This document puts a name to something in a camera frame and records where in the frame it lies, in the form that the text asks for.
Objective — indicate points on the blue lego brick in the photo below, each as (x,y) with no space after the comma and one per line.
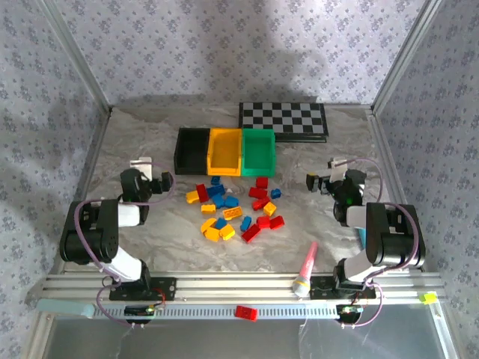
(215,180)
(275,193)
(246,223)
(218,200)
(216,190)
(221,223)
(231,202)

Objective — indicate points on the red lego brick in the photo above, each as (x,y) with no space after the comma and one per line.
(263,222)
(277,222)
(251,233)
(257,193)
(262,182)
(260,203)
(202,192)
(246,312)

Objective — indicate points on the yellow rounded lego brick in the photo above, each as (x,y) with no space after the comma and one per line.
(207,224)

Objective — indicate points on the orange-yellow lego brick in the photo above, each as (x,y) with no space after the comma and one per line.
(232,213)

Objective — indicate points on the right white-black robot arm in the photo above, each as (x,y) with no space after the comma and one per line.
(393,239)

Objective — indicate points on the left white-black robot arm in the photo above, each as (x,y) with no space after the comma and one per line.
(90,239)

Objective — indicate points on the black plastic bin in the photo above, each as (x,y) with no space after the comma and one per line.
(191,149)

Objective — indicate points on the green plastic bin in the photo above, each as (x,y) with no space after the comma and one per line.
(258,149)

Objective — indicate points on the yellow plastic bin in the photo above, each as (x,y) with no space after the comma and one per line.
(224,149)

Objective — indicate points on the black-silver folding chessboard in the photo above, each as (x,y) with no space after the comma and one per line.
(284,119)

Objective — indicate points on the pink toy microphone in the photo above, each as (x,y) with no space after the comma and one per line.
(308,261)

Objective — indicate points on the small circuit board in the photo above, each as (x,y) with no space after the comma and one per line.
(350,309)
(140,310)

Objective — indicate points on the lime green lego brick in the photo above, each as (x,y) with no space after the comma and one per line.
(428,298)

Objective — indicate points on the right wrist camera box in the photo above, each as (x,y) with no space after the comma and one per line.
(338,170)

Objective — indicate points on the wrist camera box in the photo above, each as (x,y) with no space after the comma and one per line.
(141,164)
(338,170)

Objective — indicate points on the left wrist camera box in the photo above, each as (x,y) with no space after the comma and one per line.
(141,164)

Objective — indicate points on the aluminium table side rail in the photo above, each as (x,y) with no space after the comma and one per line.
(93,161)
(385,149)

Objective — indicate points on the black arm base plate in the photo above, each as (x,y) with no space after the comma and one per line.
(322,288)
(164,288)

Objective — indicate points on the aluminium mounting rail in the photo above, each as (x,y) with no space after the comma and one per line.
(243,286)

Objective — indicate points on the aluminium upright frame post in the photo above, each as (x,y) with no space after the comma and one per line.
(78,56)
(406,56)

